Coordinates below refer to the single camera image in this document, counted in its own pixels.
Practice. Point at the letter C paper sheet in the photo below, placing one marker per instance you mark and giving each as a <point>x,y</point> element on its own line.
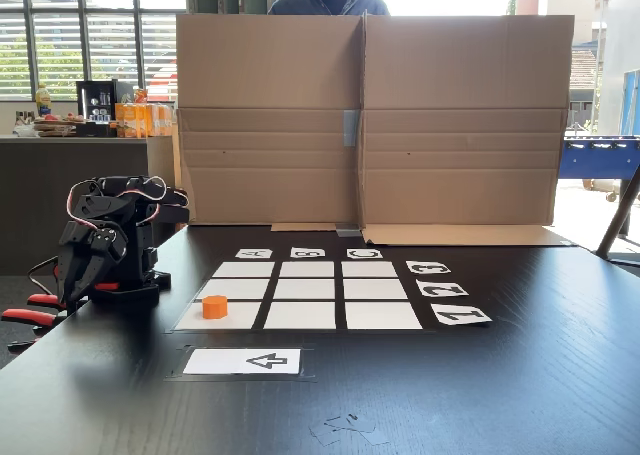
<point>364,253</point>

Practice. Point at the red black table clamp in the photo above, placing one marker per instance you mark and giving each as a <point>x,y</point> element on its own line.
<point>27,317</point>
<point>47,300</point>

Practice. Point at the number 1 paper sheet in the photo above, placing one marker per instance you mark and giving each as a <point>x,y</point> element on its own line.
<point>460,315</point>

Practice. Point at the grey metal leg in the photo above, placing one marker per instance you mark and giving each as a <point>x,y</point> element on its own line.
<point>620,210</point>

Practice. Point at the letter B paper sheet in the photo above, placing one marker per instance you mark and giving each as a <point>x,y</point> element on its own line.
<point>307,252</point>

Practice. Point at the number 2 paper sheet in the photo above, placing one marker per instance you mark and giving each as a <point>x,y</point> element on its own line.
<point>442,289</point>

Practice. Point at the yellow bottle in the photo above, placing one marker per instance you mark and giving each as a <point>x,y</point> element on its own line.
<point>44,100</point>

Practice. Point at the dark counter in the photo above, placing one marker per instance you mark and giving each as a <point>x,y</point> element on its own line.
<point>40,185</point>

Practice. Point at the grey tape strip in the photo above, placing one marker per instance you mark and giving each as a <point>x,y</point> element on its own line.
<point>348,232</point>
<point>351,127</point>

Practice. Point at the round orange token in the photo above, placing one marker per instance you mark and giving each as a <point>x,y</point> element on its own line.
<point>215,309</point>

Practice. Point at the orange juice cartons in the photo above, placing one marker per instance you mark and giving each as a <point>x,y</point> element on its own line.
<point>135,120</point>

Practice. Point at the white arrow paper sheet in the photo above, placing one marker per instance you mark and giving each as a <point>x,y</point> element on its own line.
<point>270,361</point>

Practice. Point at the letter A paper sheet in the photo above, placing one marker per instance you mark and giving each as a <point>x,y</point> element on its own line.
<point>254,253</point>

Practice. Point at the black mini fridge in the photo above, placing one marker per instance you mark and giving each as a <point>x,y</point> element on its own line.
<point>100,107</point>

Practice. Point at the blue foosball table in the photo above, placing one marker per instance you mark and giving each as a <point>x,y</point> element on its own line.
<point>600,155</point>

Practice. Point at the food tray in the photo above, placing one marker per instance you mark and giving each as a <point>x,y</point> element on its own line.
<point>55,125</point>

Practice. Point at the number 3 paper sheet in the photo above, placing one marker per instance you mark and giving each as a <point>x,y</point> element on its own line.
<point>428,267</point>

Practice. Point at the white nine-square grid sheet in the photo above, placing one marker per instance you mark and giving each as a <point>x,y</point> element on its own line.
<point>305,315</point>

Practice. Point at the brown cardboard screen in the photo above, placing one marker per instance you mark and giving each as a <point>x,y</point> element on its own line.
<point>450,75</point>

